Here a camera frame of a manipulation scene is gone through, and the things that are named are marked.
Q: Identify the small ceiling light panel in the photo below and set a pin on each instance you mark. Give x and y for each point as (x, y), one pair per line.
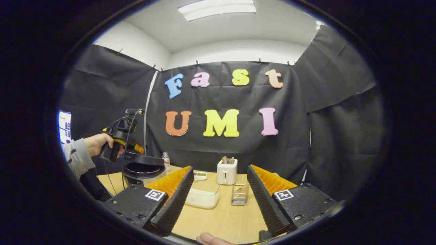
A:
(319, 25)

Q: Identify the person's dark clothing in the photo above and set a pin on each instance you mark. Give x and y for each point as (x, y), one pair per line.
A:
(93, 185)

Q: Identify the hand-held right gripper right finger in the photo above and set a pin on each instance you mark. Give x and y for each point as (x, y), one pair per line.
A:
(265, 200)

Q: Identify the large ceiling light panel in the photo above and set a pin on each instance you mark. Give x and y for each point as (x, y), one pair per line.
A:
(218, 8)

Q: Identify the grey rice cooker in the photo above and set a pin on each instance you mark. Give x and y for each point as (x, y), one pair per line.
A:
(143, 173)

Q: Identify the white and blue wall poster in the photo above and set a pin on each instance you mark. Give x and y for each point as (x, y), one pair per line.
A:
(64, 126)

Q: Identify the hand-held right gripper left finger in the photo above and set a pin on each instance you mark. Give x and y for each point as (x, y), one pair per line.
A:
(177, 200)

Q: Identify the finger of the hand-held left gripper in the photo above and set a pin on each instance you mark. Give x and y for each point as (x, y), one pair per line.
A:
(136, 147)

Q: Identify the small clear bottle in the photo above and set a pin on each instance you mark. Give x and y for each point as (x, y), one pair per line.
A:
(166, 161)

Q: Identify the white divided grain dish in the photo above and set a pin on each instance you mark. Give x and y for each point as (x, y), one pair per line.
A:
(200, 176)

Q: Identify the white toaster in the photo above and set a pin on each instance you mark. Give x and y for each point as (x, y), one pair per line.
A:
(227, 173)

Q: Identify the clear box of white rice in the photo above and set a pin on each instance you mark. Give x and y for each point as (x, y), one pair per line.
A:
(202, 200)

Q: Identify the black backdrop cloth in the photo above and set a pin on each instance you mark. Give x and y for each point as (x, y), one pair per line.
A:
(238, 146)

